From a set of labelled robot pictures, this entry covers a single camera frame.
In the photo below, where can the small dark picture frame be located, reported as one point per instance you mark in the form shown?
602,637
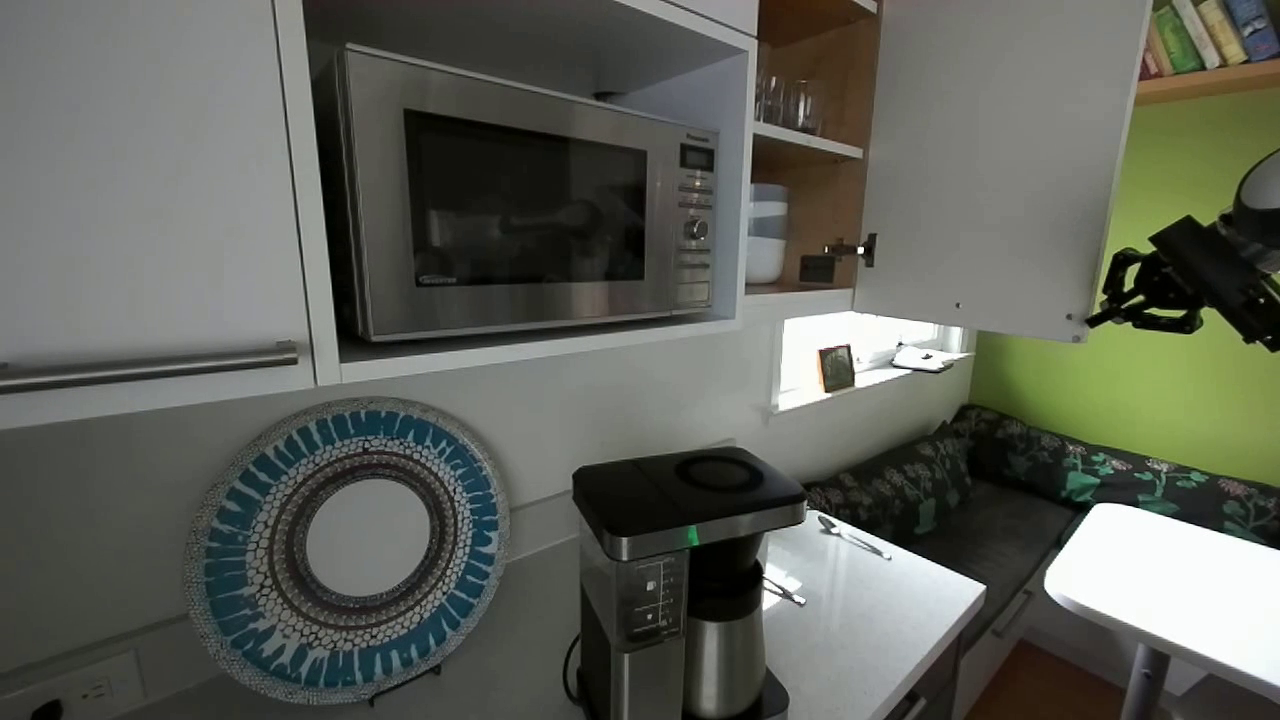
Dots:
836,365

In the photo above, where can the small bright window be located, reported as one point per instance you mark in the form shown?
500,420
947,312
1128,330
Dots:
866,340

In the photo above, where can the white cabinet door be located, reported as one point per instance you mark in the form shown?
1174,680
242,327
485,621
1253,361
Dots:
135,172
1002,160

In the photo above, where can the dark bench seat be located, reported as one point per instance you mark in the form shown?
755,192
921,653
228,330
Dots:
994,526

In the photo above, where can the silver fork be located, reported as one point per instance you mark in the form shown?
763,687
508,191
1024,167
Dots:
852,536

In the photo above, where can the flat white object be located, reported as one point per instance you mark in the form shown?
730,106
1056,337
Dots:
921,356

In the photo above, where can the green book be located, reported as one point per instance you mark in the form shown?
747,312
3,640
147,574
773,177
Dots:
1178,38

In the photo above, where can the stainless steel microwave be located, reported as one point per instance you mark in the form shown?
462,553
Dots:
532,202

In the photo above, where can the steel coffee carafe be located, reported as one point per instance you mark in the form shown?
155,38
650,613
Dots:
722,653

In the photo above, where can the maroon book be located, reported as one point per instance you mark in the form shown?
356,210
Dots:
1149,57

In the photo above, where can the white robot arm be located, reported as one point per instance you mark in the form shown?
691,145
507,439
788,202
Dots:
1263,202

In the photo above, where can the black door hinge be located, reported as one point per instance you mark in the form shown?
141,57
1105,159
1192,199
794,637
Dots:
863,251

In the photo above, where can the square green patterned cushion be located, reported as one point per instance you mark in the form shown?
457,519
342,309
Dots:
892,484

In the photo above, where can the small dark box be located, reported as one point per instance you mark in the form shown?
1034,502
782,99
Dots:
817,268

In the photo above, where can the white stacked containers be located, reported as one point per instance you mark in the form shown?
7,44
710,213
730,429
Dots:
765,242

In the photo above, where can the blue white decorative plate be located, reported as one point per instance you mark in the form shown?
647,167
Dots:
242,561

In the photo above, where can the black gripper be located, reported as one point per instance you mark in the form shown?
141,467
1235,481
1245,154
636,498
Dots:
1174,285

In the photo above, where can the dark drawer cabinet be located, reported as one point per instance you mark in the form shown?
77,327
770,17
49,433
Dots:
987,653

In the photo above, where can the clear drinking glass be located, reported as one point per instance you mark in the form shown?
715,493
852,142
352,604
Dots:
773,106
802,106

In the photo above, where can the white wall cabinet carcass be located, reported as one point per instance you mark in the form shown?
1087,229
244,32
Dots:
303,202

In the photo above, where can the long green patterned cushion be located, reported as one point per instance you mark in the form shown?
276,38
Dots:
1135,473

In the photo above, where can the white wall outlet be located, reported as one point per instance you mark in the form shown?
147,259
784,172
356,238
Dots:
83,687

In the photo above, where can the yellow book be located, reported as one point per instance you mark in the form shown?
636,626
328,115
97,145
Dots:
1220,29

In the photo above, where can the black steel coffee maker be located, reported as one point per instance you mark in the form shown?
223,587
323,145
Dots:
665,502

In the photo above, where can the wooden book shelf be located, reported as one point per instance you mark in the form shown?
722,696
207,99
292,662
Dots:
1203,83

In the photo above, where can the blue book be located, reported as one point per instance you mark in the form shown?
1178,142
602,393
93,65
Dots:
1256,25

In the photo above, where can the white round-edged table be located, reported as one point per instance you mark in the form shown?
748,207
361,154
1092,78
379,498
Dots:
1174,587

